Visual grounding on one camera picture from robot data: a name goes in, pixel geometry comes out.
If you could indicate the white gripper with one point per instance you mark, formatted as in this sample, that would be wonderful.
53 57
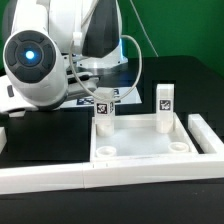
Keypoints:
12 102

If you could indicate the white square table top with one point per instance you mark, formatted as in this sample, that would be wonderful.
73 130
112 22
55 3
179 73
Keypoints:
135 137

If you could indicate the white plate with fiducial tags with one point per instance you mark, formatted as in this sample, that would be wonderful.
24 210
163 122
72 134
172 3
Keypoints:
131 98

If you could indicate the white L-shaped obstacle fence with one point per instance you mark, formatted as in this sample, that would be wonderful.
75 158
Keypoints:
38 158

